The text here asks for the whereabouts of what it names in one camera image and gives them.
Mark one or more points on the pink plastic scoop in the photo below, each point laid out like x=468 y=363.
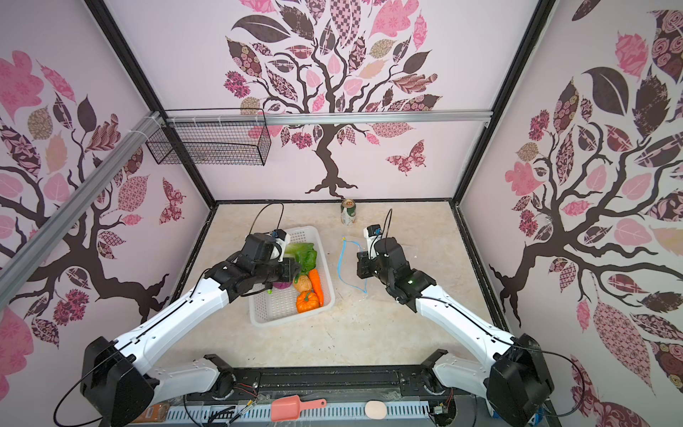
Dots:
x=290 y=408

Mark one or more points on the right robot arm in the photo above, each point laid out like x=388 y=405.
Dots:
x=469 y=336

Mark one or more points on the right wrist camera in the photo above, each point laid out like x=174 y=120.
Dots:
x=372 y=235

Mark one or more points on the orange pumpkin toy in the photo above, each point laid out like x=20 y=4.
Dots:
x=307 y=301

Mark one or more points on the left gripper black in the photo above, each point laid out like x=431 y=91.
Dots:
x=289 y=273

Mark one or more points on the brown wrinkled bread toy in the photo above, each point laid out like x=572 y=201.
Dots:
x=303 y=284

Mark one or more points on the aluminium rail wall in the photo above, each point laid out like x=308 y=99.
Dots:
x=331 y=117
x=19 y=269

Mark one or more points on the green beverage can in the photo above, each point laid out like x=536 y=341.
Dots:
x=348 y=212

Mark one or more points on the aluminium rail back wall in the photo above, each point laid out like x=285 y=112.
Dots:
x=331 y=117

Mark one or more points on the purple onion toy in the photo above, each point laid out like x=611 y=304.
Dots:
x=282 y=285

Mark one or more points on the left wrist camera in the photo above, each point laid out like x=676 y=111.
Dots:
x=281 y=241

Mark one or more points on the clear zip top bag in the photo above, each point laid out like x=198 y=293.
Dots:
x=347 y=270

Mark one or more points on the aluminium rail left wall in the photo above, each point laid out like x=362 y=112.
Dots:
x=19 y=269

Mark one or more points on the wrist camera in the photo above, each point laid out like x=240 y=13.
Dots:
x=372 y=235
x=281 y=241

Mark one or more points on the orange carrot toy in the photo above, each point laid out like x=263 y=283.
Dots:
x=314 y=277

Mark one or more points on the black wire wall basket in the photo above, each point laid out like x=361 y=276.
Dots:
x=232 y=136

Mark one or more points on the white plastic perforated basket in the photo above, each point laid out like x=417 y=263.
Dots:
x=277 y=307

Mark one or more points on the green lettuce toy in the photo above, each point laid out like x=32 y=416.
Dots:
x=305 y=254

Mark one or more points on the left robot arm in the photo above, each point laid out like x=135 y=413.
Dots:
x=160 y=331

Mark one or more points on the beige oval sponge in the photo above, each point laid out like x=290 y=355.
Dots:
x=376 y=410

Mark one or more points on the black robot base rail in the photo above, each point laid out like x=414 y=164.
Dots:
x=341 y=383

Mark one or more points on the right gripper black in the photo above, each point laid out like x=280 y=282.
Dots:
x=364 y=272

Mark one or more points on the brown sauce bottle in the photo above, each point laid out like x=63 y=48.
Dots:
x=155 y=414

